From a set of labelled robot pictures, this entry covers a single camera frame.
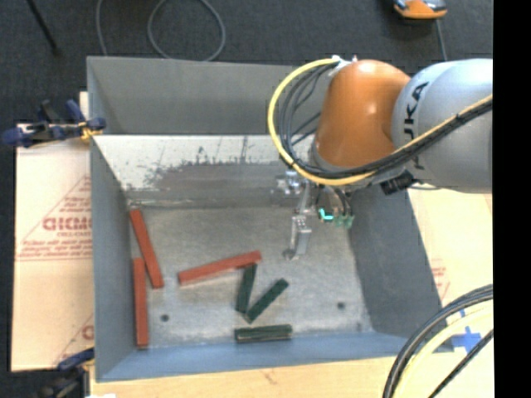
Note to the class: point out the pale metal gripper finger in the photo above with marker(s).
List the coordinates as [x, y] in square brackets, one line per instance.
[305, 241]
[298, 223]

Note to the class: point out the dark green flat block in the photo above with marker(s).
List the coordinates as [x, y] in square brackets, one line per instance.
[263, 333]
[246, 288]
[266, 301]

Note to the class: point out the red-brown flat block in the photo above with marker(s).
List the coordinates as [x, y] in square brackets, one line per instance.
[141, 305]
[220, 267]
[147, 249]

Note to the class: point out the grey metal bin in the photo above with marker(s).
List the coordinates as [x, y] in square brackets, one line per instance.
[207, 102]

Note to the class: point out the black cylinder on white bracket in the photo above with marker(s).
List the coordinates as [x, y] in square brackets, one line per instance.
[394, 184]

